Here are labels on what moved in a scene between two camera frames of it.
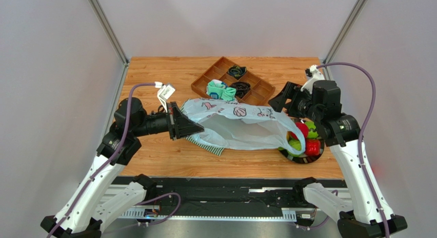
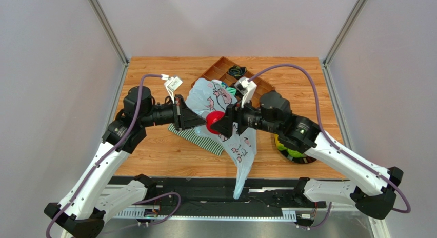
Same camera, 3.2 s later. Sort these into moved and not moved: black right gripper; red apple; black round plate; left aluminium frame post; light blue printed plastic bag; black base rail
Moved: light blue printed plastic bag; red apple; black right gripper
Not moved: black base rail; left aluminium frame post; black round plate
